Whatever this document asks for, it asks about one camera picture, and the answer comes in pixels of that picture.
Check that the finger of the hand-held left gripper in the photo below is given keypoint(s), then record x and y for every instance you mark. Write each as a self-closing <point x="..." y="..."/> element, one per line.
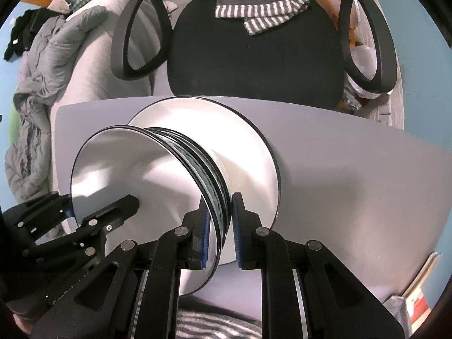
<point x="113" y="212"/>
<point x="39" y="215"/>

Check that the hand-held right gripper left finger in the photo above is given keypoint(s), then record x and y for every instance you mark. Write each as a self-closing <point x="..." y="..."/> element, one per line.
<point x="204" y="243"/>

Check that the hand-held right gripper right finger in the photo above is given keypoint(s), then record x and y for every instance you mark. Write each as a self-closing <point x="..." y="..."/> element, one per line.
<point x="236" y="235"/>

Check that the stack of white plates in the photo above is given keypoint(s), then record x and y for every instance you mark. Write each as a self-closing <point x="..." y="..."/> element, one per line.
<point x="222" y="197"/>

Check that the medium white plate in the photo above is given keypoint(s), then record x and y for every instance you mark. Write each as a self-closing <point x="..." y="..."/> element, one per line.
<point x="217" y="197"/>

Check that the large white plate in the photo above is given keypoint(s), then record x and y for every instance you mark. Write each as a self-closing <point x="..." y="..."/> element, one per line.
<point x="247" y="155"/>

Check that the person's striped clothing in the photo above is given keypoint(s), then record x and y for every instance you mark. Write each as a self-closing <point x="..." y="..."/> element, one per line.
<point x="215" y="326"/>

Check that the grey quilted jacket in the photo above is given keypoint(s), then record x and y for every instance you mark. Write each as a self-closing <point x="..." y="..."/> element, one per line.
<point x="46" y="77"/>

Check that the black office chair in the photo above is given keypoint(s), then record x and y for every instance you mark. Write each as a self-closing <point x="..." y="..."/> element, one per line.
<point x="254" y="67"/>

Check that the black clothing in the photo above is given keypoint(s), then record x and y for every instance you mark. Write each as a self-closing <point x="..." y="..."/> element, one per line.
<point x="24" y="31"/>

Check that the white plastic bag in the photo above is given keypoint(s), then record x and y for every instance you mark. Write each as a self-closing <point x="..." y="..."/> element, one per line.
<point x="363" y="60"/>

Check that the grey white striped garment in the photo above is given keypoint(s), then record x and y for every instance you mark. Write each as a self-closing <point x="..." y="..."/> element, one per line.
<point x="261" y="10"/>

